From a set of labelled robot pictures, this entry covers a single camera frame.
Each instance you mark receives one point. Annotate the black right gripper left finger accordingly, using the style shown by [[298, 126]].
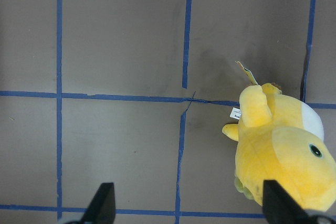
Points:
[[102, 207]]

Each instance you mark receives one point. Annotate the yellow plush toy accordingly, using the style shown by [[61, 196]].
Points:
[[281, 138]]

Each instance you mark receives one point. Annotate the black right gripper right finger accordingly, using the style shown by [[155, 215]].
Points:
[[279, 206]]

